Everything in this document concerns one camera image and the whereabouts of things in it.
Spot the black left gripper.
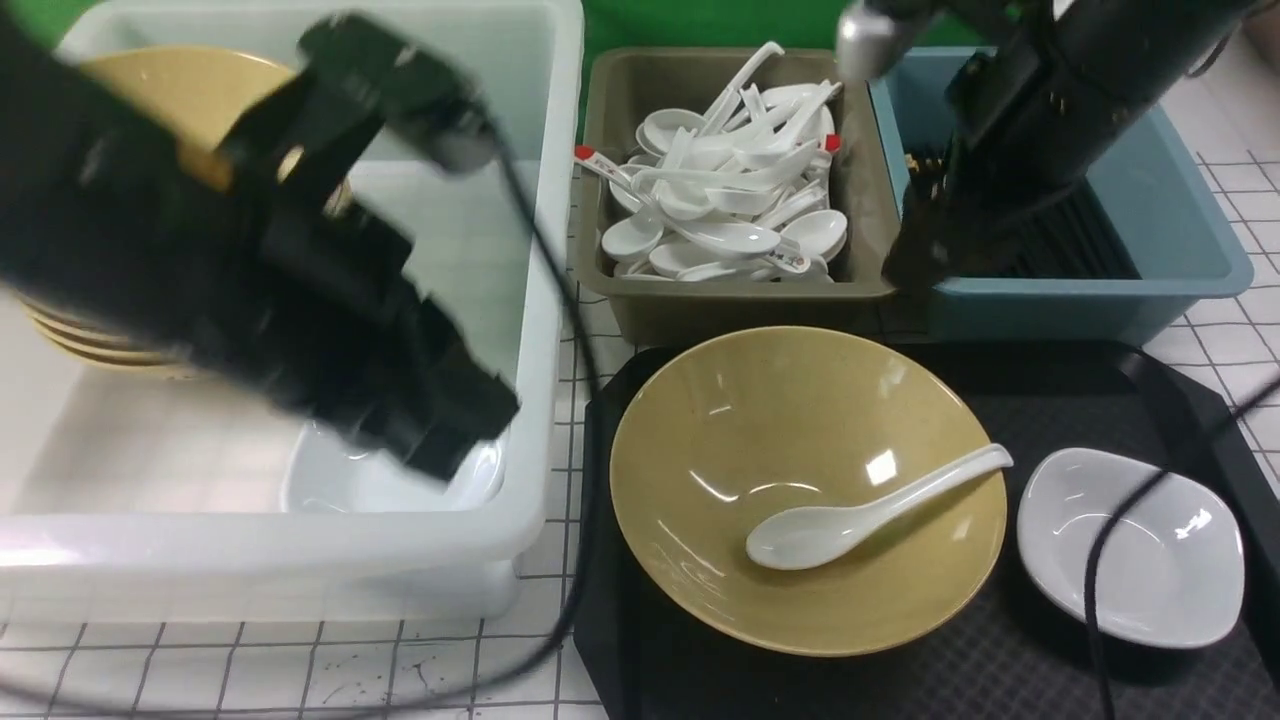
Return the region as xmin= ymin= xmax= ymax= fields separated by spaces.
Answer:
xmin=3 ymin=12 xmax=518 ymax=479

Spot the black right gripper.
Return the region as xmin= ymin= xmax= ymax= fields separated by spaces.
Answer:
xmin=882 ymin=1 xmax=1254 ymax=291

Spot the yellow noodle bowl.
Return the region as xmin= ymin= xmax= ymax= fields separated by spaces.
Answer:
xmin=611 ymin=327 xmax=1009 ymax=657

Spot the white sauce dish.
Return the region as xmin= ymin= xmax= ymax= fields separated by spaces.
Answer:
xmin=1016 ymin=447 xmax=1245 ymax=650

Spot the white ceramic soup spoon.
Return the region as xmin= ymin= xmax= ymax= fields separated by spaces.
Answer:
xmin=745 ymin=445 xmax=1014 ymax=571

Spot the silver right arm link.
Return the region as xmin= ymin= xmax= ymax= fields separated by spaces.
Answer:
xmin=835 ymin=1 xmax=943 ymax=85

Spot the bundle of black chopsticks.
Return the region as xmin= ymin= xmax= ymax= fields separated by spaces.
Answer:
xmin=902 ymin=150 xmax=1142 ymax=281

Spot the blue chopstick bin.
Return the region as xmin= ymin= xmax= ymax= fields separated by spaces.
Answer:
xmin=925 ymin=108 xmax=1254 ymax=346

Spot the stack of yellow bowls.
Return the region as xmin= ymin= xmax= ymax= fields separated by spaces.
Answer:
xmin=20 ymin=45 xmax=294 ymax=379

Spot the white dish in tub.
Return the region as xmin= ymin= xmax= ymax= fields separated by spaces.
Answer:
xmin=279 ymin=421 xmax=506 ymax=514

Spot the large translucent white tub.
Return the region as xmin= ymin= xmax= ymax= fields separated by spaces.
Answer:
xmin=3 ymin=1 xmax=582 ymax=624

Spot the pile of white spoons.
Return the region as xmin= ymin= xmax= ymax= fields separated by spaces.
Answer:
xmin=600 ymin=41 xmax=849 ymax=283

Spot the red patterned white spoon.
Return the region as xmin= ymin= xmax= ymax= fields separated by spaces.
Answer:
xmin=573 ymin=145 xmax=643 ymax=204

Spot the black serving tray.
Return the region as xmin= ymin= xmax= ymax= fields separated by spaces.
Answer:
xmin=573 ymin=342 xmax=1277 ymax=719

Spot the black right cable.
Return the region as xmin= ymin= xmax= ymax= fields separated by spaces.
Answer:
xmin=1083 ymin=375 xmax=1280 ymax=720

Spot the black cable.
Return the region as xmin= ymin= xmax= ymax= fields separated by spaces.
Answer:
xmin=1083 ymin=375 xmax=1280 ymax=720
xmin=0 ymin=129 xmax=604 ymax=720

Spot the black left cable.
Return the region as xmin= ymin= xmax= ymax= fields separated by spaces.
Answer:
xmin=0 ymin=129 xmax=604 ymax=720

